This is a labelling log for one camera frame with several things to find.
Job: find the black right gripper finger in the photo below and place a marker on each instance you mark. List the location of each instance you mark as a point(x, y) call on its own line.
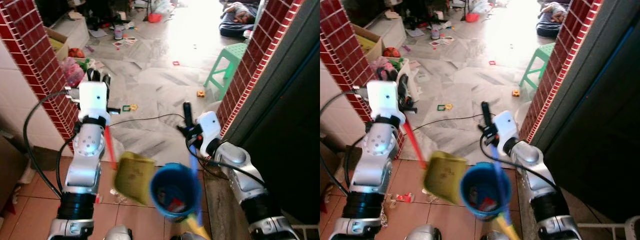
point(486, 114)
point(188, 115)

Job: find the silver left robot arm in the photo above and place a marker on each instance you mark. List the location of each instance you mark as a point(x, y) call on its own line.
point(82, 170)
point(372, 172)

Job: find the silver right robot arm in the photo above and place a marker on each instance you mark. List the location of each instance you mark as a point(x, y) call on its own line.
point(245, 182)
point(542, 180)

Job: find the white plastic bag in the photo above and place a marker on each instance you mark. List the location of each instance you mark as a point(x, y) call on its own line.
point(412, 70)

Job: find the pink plastic bag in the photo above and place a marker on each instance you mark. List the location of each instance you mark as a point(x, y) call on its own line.
point(384, 65)
point(72, 72)

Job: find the orange red ball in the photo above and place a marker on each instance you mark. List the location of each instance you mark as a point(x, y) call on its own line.
point(392, 52)
point(76, 53)

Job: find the small plastic jar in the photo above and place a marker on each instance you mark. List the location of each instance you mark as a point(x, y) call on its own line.
point(118, 33)
point(435, 32)

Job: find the blue round bin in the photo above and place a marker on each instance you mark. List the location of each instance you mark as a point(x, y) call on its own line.
point(172, 187)
point(482, 187)

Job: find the brown cardboard box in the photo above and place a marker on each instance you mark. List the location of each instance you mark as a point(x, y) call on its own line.
point(56, 42)
point(367, 42)

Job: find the green plastic stool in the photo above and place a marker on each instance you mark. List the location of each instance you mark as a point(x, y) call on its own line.
point(542, 52)
point(235, 52)

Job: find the red plastic basket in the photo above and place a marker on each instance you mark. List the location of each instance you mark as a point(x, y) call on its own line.
point(154, 18)
point(472, 18)

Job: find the dark blue mattress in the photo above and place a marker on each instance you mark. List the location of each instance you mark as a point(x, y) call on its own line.
point(547, 27)
point(232, 29)

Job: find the red white wrapper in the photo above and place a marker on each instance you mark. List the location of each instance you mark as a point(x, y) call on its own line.
point(402, 197)

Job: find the person lying down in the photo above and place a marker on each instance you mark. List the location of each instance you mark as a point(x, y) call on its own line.
point(240, 12)
point(556, 12)

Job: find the silver robot leg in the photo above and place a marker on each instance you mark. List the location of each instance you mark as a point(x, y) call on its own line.
point(425, 233)
point(118, 234)

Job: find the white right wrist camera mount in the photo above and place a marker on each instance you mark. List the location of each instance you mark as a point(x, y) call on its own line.
point(507, 127)
point(210, 127)

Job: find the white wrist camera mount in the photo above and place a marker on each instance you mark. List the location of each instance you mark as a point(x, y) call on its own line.
point(210, 127)
point(94, 100)
point(507, 127)
point(385, 100)

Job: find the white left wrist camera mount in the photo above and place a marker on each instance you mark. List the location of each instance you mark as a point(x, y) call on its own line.
point(385, 100)
point(94, 100)

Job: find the green square toy frame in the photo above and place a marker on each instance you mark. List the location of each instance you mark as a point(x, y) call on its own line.
point(439, 107)
point(124, 107)

